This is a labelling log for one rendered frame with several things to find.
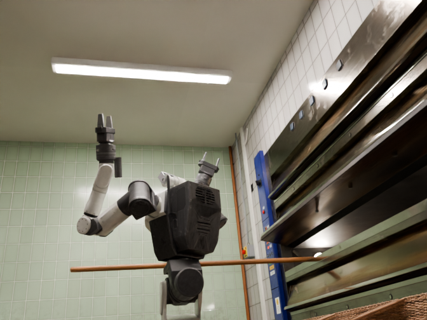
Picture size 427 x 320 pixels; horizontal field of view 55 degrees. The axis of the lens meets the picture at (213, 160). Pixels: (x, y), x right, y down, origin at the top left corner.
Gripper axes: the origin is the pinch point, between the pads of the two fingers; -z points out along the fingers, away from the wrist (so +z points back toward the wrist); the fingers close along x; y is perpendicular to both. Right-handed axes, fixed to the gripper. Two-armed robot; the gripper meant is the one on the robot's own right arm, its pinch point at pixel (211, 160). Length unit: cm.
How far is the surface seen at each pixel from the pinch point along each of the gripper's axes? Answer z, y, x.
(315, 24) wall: -94, -34, -25
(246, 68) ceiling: -93, 33, -5
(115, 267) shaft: 73, 21, 26
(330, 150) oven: -21, -30, -56
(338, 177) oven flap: 6, -58, -51
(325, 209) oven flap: 8, -21, -66
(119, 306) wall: 91, 143, 8
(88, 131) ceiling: -36, 141, 94
